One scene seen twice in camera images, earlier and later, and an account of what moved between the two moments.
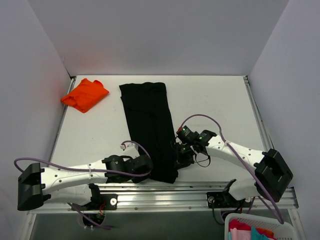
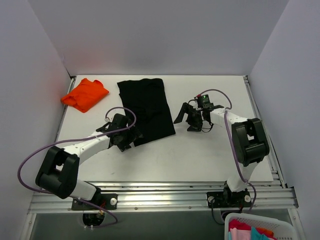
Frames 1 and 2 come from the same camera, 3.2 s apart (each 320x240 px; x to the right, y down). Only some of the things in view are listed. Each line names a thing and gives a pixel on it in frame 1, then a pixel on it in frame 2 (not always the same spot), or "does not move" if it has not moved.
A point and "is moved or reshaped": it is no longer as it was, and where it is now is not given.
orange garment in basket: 269,234 does not move
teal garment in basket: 256,235 does not move
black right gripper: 182,154 to 194,117
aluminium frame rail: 179,197 does not move
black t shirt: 148,111 is moved or reshaped
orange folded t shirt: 86,95 does not move
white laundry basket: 282,231 does not move
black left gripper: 144,163 to 130,139
